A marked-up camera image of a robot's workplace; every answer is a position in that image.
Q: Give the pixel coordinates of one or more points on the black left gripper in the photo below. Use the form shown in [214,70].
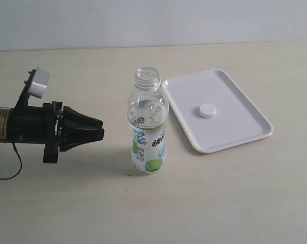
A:
[40,125]

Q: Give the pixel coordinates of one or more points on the white bottle cap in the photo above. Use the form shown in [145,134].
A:
[207,110]

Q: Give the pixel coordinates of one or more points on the clear plastic drink bottle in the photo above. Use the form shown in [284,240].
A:
[147,113]

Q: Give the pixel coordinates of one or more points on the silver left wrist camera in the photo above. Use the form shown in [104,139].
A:
[39,83]

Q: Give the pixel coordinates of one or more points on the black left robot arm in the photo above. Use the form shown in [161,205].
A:
[59,128]

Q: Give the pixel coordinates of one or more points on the white rectangular plastic tray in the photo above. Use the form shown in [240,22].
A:
[237,120]

